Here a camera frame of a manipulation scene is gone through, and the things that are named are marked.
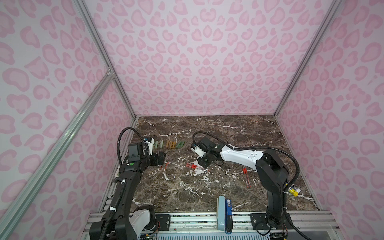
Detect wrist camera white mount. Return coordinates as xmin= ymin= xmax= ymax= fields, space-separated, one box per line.
xmin=191 ymin=144 xmax=206 ymax=158
xmin=144 ymin=137 xmax=155 ymax=156

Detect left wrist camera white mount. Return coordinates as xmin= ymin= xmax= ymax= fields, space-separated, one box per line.
xmin=144 ymin=137 xmax=155 ymax=156

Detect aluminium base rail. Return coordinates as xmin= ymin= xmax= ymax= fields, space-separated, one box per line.
xmin=80 ymin=209 xmax=343 ymax=240

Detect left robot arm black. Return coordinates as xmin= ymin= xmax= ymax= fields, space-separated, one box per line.
xmin=89 ymin=127 xmax=166 ymax=240

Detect blue grey camera mount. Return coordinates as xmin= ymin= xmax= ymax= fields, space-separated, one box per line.
xmin=217 ymin=196 xmax=233 ymax=235

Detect single red gel pen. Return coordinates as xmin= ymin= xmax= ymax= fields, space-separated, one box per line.
xmin=243 ymin=168 xmax=252 ymax=188

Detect red gel pen pair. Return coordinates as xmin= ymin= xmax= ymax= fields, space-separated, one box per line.
xmin=186 ymin=163 xmax=209 ymax=171
xmin=186 ymin=164 xmax=209 ymax=172

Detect aluminium frame corner post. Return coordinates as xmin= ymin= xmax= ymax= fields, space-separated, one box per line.
xmin=73 ymin=0 xmax=137 ymax=120
xmin=274 ymin=0 xmax=345 ymax=118

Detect aluminium diagonal frame bar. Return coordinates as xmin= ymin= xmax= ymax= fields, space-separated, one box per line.
xmin=1 ymin=73 xmax=115 ymax=240

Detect red gel pen cluster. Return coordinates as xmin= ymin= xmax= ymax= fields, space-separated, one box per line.
xmin=243 ymin=167 xmax=250 ymax=188

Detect aluminium frame corner post right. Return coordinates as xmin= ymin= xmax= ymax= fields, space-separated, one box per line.
xmin=274 ymin=0 xmax=345 ymax=118

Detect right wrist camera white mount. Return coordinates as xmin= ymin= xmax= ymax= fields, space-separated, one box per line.
xmin=191 ymin=144 xmax=206 ymax=158

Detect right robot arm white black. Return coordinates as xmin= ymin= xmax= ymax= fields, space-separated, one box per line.
xmin=191 ymin=132 xmax=305 ymax=240

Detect aluminium frame corner post left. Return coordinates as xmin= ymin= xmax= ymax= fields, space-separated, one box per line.
xmin=73 ymin=0 xmax=137 ymax=120

